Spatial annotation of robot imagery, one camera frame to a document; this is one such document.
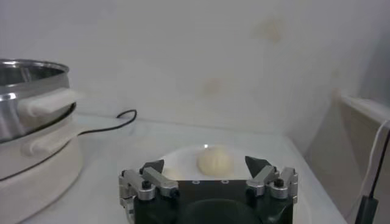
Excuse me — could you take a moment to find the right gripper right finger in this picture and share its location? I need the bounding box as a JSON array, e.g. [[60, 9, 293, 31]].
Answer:
[[244, 155, 299, 200]]

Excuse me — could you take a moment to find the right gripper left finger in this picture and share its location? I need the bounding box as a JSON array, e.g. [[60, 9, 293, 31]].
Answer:
[[118, 159, 180, 201]]

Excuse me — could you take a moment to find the white steamed baozi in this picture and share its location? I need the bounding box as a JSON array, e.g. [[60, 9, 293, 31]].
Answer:
[[196, 145, 235, 178]]

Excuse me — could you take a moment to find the stainless steel steamer pot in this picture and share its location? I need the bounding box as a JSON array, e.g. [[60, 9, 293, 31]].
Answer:
[[0, 58, 83, 144]]

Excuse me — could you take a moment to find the white round plate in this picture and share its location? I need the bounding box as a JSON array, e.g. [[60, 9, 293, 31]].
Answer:
[[160, 143, 310, 224]]

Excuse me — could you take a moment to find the cream electric cooker base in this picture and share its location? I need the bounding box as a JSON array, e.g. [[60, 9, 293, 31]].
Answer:
[[0, 103, 85, 224]]

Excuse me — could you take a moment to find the black cooker power cord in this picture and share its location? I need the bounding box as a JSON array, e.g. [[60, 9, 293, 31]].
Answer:
[[77, 109, 138, 136]]

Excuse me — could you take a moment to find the black cable with adapter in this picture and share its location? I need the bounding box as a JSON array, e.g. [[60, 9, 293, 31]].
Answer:
[[355, 129, 390, 224]]

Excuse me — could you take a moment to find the white cable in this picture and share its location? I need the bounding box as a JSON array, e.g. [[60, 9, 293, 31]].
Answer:
[[359, 120, 390, 195]]

